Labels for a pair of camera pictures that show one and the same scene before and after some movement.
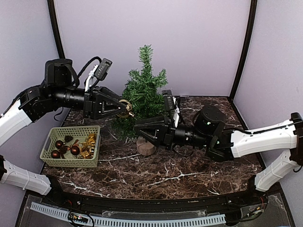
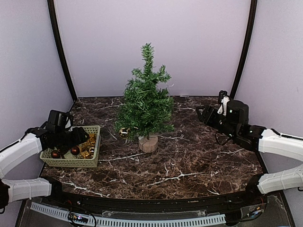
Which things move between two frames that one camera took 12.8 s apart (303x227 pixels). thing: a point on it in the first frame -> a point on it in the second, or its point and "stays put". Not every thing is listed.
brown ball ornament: x=55 y=153 stays put
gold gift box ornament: x=84 y=154 stays put
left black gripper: x=95 y=101 -> x=79 y=138
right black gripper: x=162 y=132 -> x=209 y=112
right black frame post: x=252 y=18 stays put
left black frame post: x=56 y=28 stays put
